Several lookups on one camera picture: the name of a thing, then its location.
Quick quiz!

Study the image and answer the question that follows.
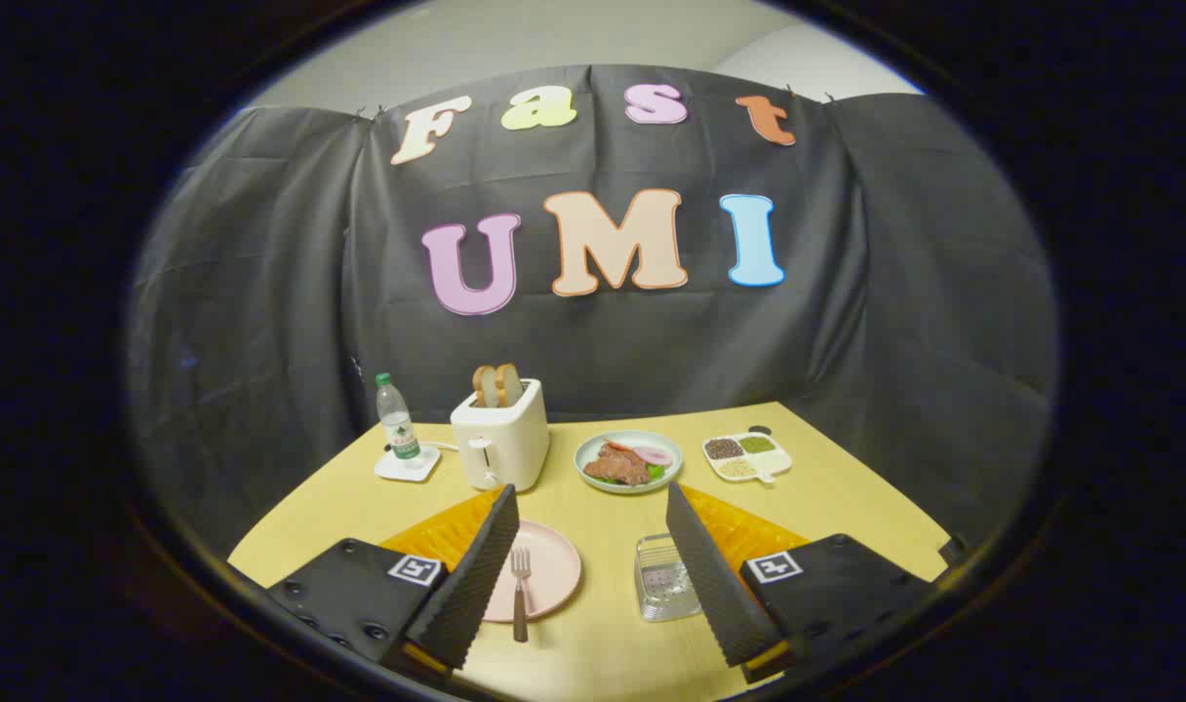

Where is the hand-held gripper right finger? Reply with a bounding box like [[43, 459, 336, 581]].
[[666, 482, 945, 684]]

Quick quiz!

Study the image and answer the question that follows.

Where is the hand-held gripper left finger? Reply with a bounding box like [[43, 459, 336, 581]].
[[261, 485, 520, 683]]

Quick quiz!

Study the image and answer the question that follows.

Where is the wooden handled metal fork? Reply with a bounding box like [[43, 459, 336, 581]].
[[510, 547, 533, 644]]

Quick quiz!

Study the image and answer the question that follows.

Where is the perforated metal basket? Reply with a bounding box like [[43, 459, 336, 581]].
[[634, 532, 703, 623]]

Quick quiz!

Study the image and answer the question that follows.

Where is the pink plate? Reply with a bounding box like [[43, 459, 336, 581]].
[[483, 520, 583, 623]]

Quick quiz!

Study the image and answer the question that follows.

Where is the white square coaster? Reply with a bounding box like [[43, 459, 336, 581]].
[[375, 444, 442, 484]]

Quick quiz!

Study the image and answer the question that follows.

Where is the pale green plate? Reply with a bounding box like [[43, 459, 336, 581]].
[[573, 430, 684, 495]]

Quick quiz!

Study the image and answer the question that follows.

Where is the white divided dish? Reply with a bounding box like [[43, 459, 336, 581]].
[[702, 432, 793, 486]]

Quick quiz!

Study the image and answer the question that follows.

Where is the cream white toaster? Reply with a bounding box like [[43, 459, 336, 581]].
[[450, 378, 551, 493]]

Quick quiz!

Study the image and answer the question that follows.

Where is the brown cooked meat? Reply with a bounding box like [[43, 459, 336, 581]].
[[583, 441, 651, 487]]

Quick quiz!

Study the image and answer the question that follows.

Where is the clear plastic water bottle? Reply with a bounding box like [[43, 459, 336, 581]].
[[376, 372, 422, 469]]

